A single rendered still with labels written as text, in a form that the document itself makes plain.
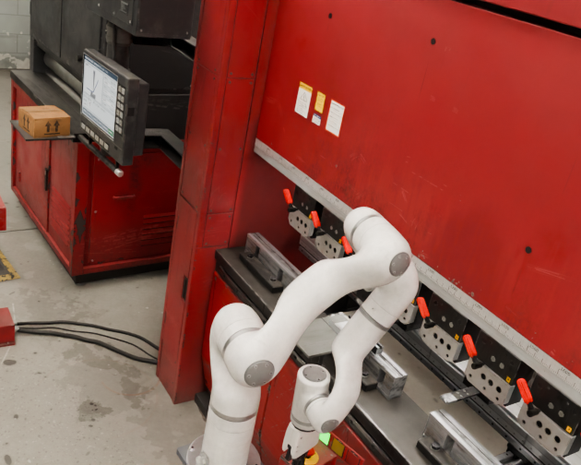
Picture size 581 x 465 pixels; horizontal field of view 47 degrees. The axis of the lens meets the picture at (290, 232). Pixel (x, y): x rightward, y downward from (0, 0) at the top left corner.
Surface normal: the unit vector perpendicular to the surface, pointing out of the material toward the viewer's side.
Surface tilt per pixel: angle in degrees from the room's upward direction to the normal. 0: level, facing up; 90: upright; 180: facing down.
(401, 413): 0
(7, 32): 90
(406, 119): 90
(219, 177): 90
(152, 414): 0
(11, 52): 90
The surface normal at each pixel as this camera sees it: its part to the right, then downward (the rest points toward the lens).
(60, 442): 0.18, -0.88
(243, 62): 0.51, 0.46
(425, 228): -0.84, 0.08
